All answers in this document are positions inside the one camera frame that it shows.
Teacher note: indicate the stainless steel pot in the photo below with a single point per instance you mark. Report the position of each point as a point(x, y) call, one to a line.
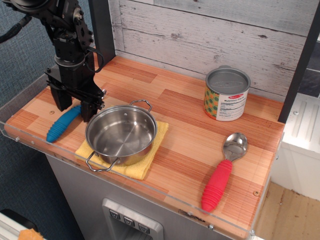
point(120, 135)

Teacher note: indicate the orange object at corner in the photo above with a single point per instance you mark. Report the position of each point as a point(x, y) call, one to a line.
point(29, 234)

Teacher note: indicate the clear acrylic guard rail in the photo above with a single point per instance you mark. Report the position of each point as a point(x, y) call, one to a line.
point(170, 193)

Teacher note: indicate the yellow folded cloth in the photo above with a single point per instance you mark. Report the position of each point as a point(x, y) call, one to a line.
point(137, 170)

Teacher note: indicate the red handled spoon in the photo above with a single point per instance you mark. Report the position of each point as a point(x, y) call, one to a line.
point(234, 148)

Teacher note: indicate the grey toy kitchen cabinet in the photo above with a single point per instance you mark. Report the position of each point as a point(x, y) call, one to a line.
point(85, 190)

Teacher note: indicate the blue handled fork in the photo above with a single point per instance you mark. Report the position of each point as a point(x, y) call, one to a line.
point(61, 123)

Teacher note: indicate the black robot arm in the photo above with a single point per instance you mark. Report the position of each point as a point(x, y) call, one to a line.
point(64, 23)

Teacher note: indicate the toy food can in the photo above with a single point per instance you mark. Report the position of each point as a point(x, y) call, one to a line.
point(225, 95)

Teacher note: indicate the silver dispenser button panel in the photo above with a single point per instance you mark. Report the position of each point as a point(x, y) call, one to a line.
point(126, 224)

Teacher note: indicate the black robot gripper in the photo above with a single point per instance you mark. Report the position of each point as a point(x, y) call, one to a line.
point(72, 75)

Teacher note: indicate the white side cabinet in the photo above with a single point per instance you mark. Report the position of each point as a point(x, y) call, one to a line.
point(297, 163)

